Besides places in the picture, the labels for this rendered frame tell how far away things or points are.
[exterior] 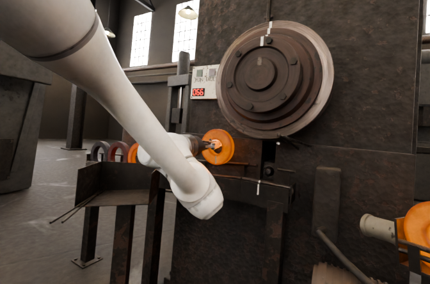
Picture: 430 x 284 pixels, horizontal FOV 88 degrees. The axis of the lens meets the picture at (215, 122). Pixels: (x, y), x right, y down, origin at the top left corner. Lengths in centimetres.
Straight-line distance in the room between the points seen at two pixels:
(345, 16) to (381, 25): 13
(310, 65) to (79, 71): 71
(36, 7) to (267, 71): 68
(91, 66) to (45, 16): 8
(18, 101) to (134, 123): 294
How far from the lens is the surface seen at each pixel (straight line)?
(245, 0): 129
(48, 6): 28
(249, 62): 88
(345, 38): 108
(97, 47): 33
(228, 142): 93
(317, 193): 86
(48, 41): 30
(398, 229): 74
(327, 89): 87
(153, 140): 44
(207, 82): 120
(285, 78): 82
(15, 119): 332
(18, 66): 305
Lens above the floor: 90
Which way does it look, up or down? 2 degrees up
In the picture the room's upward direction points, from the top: 5 degrees clockwise
